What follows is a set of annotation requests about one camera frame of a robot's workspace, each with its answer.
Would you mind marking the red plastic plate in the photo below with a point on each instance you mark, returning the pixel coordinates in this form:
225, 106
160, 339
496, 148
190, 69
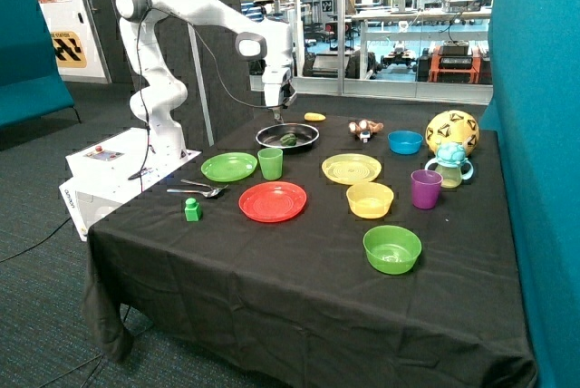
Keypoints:
273, 201

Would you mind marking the teal sofa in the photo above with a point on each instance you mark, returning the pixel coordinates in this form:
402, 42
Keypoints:
31, 85

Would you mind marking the yellow black hazard sign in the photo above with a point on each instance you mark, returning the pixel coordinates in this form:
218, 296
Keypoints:
68, 50

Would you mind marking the green plastic bowl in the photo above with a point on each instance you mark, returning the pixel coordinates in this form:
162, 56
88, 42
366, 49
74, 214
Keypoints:
391, 250

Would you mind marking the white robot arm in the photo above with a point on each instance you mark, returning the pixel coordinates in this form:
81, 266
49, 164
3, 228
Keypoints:
269, 41

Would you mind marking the purple plastic cup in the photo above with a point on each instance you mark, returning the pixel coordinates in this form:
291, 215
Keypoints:
425, 188

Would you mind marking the yellow toy lemon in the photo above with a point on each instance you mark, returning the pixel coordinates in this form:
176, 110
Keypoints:
314, 116

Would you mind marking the green toy capsicum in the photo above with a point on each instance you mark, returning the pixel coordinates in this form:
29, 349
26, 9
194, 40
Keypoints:
288, 140

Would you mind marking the green plastic plate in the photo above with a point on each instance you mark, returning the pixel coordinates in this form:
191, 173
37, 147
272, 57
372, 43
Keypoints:
229, 167

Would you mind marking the blue lidded sippy cup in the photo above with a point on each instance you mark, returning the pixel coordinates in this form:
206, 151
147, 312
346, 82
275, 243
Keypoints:
452, 163

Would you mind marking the brown plush toy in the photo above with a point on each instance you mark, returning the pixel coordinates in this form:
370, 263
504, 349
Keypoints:
364, 129

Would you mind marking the yellow plastic plate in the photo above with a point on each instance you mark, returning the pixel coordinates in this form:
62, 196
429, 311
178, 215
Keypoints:
351, 168

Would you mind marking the blue plastic bowl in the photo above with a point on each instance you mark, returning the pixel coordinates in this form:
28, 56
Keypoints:
405, 142

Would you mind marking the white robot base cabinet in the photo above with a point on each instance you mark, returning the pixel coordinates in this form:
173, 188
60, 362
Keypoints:
110, 173

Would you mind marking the metal spoon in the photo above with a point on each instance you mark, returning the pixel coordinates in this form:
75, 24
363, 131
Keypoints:
208, 194

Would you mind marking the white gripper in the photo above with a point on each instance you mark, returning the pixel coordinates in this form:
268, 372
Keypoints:
278, 90

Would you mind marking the yellow plastic bowl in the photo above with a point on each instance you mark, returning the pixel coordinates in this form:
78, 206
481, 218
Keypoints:
369, 199

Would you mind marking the black tablecloth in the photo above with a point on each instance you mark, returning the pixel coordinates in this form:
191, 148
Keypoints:
298, 300

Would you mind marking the yellow black soccer ball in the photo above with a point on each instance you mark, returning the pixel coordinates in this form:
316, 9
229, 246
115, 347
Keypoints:
452, 126

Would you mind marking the green plastic cup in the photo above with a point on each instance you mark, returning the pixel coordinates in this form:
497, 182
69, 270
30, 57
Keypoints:
271, 163

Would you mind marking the teal partition panel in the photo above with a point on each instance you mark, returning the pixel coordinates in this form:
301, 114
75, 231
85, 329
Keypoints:
534, 48

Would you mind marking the green toy block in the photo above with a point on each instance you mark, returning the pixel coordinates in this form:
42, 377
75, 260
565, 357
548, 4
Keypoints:
193, 211

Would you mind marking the black frying pan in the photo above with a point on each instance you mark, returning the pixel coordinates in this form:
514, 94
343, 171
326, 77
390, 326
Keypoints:
269, 137

